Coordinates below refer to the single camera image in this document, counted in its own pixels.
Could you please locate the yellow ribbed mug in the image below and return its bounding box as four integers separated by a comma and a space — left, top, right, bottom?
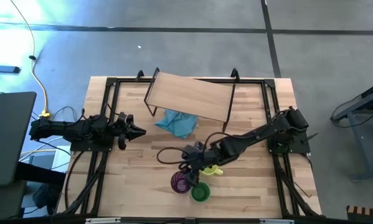
200, 164, 224, 177

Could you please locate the black aluminium table frame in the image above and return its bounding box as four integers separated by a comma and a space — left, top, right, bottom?
54, 68, 323, 218

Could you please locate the silver table bracket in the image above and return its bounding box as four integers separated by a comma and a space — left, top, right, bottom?
85, 217, 121, 224
260, 218, 295, 224

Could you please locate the purple faceted plastic cup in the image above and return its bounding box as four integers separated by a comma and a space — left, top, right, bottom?
170, 169, 193, 195

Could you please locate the blue cloth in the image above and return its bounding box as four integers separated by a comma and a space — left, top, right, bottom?
154, 108, 199, 140

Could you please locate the orange black striped object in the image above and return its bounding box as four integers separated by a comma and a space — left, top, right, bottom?
346, 205, 373, 223

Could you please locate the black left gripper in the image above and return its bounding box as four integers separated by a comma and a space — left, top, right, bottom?
110, 111, 147, 151

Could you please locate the green plastic cup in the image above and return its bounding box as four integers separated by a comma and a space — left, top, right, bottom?
191, 181, 211, 203

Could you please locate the black floor bar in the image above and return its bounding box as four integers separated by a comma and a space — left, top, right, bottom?
0, 64, 21, 74

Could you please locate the wooden shelf black metal frame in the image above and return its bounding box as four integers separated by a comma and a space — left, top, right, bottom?
143, 67, 237, 133

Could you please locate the black bag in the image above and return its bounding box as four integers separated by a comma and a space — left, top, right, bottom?
32, 183, 62, 215

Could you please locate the black desk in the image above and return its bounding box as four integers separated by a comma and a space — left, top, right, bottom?
0, 91, 37, 187

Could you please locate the yellow cable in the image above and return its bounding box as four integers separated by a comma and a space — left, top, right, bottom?
10, 0, 52, 119

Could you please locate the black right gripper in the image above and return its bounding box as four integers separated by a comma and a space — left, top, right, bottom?
179, 141, 207, 188

